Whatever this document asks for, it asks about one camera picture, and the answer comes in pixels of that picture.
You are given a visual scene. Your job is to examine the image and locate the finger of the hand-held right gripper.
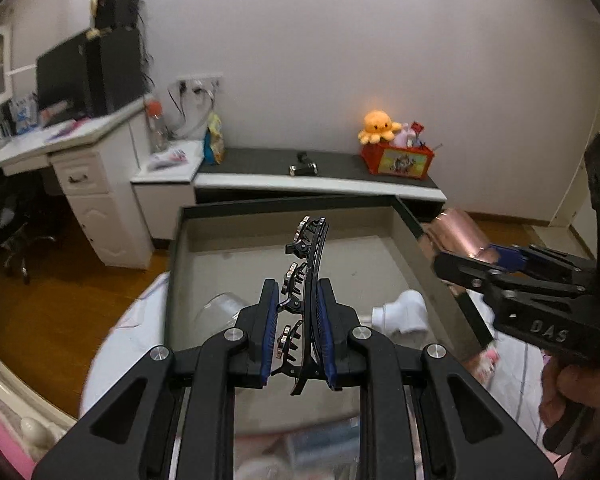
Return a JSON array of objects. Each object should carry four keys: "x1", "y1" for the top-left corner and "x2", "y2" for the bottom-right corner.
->
[
  {"x1": 480, "y1": 243, "x2": 598, "y2": 283},
  {"x1": 432, "y1": 252, "x2": 588, "y2": 311}
]

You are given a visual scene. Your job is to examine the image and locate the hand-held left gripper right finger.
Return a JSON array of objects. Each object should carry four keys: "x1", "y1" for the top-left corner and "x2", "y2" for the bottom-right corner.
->
[{"x1": 317, "y1": 279, "x2": 558, "y2": 480}]

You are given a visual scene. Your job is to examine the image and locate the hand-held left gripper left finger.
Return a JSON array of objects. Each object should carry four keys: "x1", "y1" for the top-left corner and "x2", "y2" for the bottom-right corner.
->
[{"x1": 32, "y1": 279, "x2": 281, "y2": 480}]

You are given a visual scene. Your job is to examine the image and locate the rose gold cylinder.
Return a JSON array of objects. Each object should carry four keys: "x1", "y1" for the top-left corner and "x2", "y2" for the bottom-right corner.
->
[{"x1": 425, "y1": 207, "x2": 501, "y2": 266}]

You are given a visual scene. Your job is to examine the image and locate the black hair clip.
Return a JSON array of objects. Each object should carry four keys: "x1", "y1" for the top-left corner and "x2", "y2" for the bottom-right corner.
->
[{"x1": 272, "y1": 216, "x2": 328, "y2": 397}]

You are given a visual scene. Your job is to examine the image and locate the pink storage box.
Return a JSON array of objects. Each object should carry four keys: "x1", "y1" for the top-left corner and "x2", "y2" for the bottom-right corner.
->
[{"x1": 164, "y1": 195, "x2": 493, "y2": 361}]

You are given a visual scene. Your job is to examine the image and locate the person's right hand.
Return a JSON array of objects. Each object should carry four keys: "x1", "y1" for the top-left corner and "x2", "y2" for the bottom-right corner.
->
[{"x1": 539, "y1": 359, "x2": 600, "y2": 431}]

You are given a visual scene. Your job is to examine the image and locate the clear plastic container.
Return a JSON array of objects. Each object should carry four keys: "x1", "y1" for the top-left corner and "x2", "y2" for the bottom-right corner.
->
[{"x1": 194, "y1": 291, "x2": 253, "y2": 343}]

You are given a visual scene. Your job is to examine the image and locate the white plastic bottle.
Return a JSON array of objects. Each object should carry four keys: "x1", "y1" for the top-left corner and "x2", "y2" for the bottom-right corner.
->
[{"x1": 371, "y1": 290, "x2": 428, "y2": 336}]

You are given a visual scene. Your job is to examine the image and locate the small pink white packet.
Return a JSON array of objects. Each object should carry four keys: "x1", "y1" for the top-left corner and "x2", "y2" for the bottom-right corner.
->
[{"x1": 475, "y1": 345, "x2": 501, "y2": 381}]

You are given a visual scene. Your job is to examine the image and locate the clear plastic packaging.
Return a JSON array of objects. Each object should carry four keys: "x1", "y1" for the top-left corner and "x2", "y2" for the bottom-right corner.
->
[{"x1": 235, "y1": 412, "x2": 363, "y2": 480}]

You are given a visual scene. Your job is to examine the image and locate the red toy bin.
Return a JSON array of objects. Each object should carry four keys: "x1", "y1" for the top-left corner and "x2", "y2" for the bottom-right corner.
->
[{"x1": 361, "y1": 141, "x2": 435, "y2": 180}]

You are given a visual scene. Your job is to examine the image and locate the striped white tablecloth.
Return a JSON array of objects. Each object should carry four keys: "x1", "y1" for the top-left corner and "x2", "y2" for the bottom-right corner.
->
[{"x1": 80, "y1": 270, "x2": 556, "y2": 480}]

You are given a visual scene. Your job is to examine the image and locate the pale pink plush toy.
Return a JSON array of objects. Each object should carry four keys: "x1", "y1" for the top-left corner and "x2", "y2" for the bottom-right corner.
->
[{"x1": 392, "y1": 122, "x2": 418, "y2": 148}]

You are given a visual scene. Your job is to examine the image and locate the orange octopus plush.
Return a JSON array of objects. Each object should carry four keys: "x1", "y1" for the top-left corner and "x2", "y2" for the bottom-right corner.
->
[{"x1": 357, "y1": 110, "x2": 403, "y2": 143}]

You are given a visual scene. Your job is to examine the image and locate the white side cabinet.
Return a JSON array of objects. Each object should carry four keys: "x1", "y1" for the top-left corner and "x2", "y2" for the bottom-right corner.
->
[{"x1": 130, "y1": 140, "x2": 206, "y2": 251}]

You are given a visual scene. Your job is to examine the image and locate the yellow blue snack bag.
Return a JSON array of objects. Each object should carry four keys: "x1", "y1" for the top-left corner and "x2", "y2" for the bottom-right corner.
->
[{"x1": 202, "y1": 112, "x2": 226, "y2": 165}]

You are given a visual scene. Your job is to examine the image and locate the patterned plastic pouch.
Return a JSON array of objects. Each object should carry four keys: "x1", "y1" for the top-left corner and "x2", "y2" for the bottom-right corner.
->
[{"x1": 147, "y1": 147, "x2": 188, "y2": 171}]

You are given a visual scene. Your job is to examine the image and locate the white desk with drawers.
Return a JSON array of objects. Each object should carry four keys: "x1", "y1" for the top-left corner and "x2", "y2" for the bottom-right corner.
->
[{"x1": 0, "y1": 95, "x2": 153, "y2": 268}]

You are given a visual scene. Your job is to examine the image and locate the orange-capped clear bottle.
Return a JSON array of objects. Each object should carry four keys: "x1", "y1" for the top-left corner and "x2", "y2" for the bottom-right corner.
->
[{"x1": 145, "y1": 100, "x2": 170, "y2": 153}]

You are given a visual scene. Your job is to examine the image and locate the black office chair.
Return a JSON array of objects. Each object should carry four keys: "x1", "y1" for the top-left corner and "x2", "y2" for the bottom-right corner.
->
[{"x1": 0, "y1": 170, "x2": 56, "y2": 286}]

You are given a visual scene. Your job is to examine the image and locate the pink papers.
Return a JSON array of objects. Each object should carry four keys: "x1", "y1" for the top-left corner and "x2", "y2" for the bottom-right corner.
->
[{"x1": 40, "y1": 117, "x2": 88, "y2": 141}]

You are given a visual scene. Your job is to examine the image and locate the black computer tower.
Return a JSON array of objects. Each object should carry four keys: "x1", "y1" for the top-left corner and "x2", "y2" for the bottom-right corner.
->
[{"x1": 82, "y1": 27, "x2": 148, "y2": 116}]

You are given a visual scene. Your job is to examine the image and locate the desk book organizer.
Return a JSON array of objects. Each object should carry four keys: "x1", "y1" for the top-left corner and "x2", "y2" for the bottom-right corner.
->
[{"x1": 0, "y1": 92, "x2": 38, "y2": 136}]

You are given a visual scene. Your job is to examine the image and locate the black computer monitor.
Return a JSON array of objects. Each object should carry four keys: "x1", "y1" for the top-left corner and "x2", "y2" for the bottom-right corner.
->
[{"x1": 36, "y1": 30, "x2": 88, "y2": 113}]

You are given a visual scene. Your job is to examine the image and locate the black speaker box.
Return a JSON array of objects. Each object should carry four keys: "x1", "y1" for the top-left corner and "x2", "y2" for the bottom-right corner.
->
[{"x1": 94, "y1": 0, "x2": 141, "y2": 31}]

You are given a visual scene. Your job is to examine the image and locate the black power cable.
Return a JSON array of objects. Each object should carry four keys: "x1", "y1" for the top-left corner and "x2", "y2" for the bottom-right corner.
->
[{"x1": 167, "y1": 80, "x2": 216, "y2": 138}]

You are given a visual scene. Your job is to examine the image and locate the white wall power outlet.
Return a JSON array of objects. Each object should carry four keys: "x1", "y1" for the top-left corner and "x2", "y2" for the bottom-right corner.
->
[{"x1": 175, "y1": 74, "x2": 224, "y2": 92}]

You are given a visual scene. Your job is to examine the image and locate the white bed frame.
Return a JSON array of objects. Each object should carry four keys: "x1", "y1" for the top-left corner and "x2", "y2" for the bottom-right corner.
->
[{"x1": 0, "y1": 335, "x2": 81, "y2": 461}]

